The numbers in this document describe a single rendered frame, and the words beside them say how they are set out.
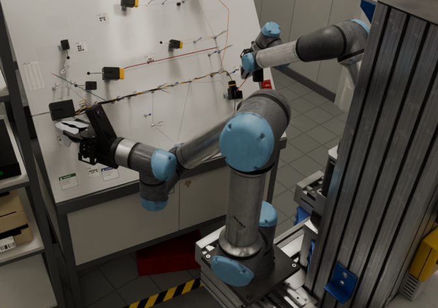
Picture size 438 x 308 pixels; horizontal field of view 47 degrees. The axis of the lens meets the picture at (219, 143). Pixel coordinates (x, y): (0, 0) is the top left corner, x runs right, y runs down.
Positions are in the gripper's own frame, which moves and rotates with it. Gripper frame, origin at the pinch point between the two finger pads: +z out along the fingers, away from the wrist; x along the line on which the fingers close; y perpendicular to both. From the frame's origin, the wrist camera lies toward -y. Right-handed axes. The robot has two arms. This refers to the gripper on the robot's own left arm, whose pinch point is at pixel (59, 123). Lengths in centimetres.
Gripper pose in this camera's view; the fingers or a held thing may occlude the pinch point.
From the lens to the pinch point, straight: 147.2
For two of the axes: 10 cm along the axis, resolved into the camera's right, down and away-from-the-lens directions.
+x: 4.0, -4.2, 8.1
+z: -9.1, -2.9, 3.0
